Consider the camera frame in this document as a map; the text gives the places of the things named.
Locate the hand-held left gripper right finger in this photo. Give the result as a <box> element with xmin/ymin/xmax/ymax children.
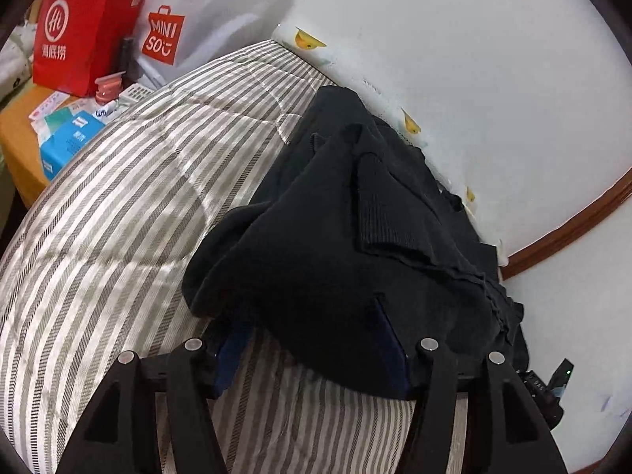
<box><xmin>368</xmin><ymin>296</ymin><xmax>568</xmax><ymax>474</ymax></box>

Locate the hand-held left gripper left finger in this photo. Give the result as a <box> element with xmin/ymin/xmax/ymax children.
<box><xmin>55</xmin><ymin>318</ymin><xmax>258</xmax><ymax>474</ymax></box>

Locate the black sweatshirt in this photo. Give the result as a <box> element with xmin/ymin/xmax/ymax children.
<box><xmin>182</xmin><ymin>85</ymin><xmax>531</xmax><ymax>401</ymax></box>

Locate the grey striped mattress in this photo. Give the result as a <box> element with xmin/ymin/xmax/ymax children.
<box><xmin>0</xmin><ymin>39</ymin><xmax>467</xmax><ymax>474</ymax></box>

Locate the blue tissue box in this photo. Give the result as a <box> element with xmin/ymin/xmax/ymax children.
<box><xmin>39</xmin><ymin>111</ymin><xmax>107</xmax><ymax>182</ymax></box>

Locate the white remote control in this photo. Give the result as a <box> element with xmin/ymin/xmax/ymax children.
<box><xmin>118</xmin><ymin>85</ymin><xmax>154</xmax><ymax>105</ymax></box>

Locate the green medicine box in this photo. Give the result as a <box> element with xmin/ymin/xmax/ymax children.
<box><xmin>42</xmin><ymin>109</ymin><xmax>76</xmax><ymax>139</ymax></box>

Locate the pink plastic container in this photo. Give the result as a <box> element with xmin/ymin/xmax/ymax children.
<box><xmin>94</xmin><ymin>71</ymin><xmax>124</xmax><ymax>105</ymax></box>

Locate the wooden nightstand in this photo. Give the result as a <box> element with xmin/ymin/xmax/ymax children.
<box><xmin>0</xmin><ymin>84</ymin><xmax>100</xmax><ymax>208</ymax></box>

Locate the white and red medicine box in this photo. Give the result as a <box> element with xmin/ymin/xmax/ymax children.
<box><xmin>27</xmin><ymin>91</ymin><xmax>75</xmax><ymax>124</ymax></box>

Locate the duck print paper roll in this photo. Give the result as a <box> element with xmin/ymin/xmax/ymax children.
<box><xmin>274</xmin><ymin>22</ymin><xmax>509</xmax><ymax>267</ymax></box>

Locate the white shopping bag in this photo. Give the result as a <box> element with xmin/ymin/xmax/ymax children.
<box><xmin>123</xmin><ymin>0</ymin><xmax>292</xmax><ymax>90</ymax></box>

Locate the red paper bag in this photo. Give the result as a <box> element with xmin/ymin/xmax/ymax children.
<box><xmin>32</xmin><ymin>0</ymin><xmax>164</xmax><ymax>98</ymax></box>

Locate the white polka-dot pillow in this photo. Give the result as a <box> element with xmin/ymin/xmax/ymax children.
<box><xmin>0</xmin><ymin>20</ymin><xmax>40</xmax><ymax>104</ymax></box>

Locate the brown wooden door frame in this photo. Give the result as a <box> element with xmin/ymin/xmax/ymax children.
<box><xmin>504</xmin><ymin>170</ymin><xmax>632</xmax><ymax>280</ymax></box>

